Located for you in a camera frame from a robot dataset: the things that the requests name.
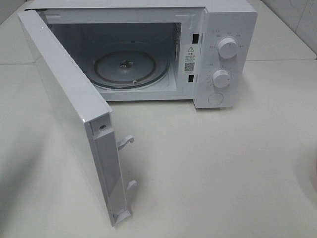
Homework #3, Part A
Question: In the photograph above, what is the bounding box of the round white door release button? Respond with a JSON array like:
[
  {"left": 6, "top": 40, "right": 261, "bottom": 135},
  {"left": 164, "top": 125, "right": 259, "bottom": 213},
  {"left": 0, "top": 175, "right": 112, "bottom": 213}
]
[{"left": 208, "top": 93, "right": 223, "bottom": 105}]

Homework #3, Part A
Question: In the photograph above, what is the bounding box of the white microwave door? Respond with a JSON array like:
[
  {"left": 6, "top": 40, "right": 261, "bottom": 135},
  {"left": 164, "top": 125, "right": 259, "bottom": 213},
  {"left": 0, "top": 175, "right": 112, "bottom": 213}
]
[{"left": 18, "top": 10, "right": 137, "bottom": 226}]

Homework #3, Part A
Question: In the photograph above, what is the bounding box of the white timer knob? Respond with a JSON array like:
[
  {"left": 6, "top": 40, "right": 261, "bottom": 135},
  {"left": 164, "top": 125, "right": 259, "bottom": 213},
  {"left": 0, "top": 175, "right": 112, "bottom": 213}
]
[{"left": 212, "top": 69, "right": 231, "bottom": 88}]

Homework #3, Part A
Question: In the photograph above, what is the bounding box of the glass microwave turntable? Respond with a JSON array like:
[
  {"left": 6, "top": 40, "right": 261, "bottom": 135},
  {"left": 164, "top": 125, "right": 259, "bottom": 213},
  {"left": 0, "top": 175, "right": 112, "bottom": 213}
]
[{"left": 90, "top": 50, "right": 169, "bottom": 89}]

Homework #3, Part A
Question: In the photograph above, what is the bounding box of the white warning label with QR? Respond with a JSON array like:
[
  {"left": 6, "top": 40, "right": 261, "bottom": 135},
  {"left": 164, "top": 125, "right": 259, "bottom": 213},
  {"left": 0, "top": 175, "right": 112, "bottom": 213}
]
[{"left": 183, "top": 44, "right": 198, "bottom": 73}]

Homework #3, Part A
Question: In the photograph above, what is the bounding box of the white microwave oven body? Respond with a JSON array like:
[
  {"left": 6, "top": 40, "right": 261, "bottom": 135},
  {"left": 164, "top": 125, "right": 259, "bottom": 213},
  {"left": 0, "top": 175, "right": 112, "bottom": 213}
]
[{"left": 23, "top": 0, "right": 258, "bottom": 108}]

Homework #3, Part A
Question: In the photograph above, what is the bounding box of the white upper microwave knob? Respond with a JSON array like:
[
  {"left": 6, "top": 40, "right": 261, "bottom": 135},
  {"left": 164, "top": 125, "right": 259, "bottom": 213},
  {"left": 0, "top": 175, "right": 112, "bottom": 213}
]
[{"left": 217, "top": 37, "right": 238, "bottom": 59}]

